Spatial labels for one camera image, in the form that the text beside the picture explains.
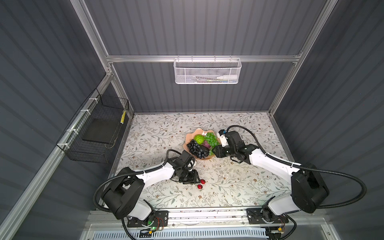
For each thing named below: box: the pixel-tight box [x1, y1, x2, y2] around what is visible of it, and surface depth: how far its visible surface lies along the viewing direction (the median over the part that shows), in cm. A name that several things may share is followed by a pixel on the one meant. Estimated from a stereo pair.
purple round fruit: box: [202, 140, 211, 150], surface depth 98 cm
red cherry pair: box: [197, 179, 206, 190], surface depth 85 cm
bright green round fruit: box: [194, 134, 205, 145], surface depth 98 cm
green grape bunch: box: [204, 132, 221, 156], surface depth 96 cm
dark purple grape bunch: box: [186, 139, 210, 159], surface depth 93 cm
